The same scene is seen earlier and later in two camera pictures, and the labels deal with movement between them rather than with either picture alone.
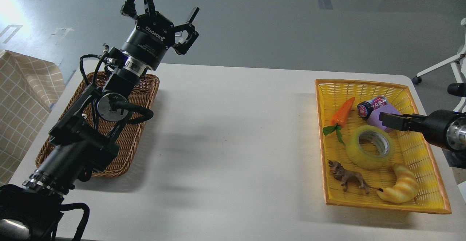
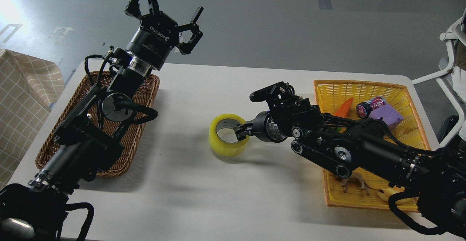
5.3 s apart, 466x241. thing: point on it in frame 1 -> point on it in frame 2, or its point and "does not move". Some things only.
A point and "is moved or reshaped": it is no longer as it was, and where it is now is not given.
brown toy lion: x=338 y=170 does not move
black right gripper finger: x=407 y=122 -> x=241 y=130
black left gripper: x=154 y=33 does not move
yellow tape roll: x=359 y=158 is moved or reshaped
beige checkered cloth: x=28 y=85 does not move
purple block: x=374 y=121 does not move
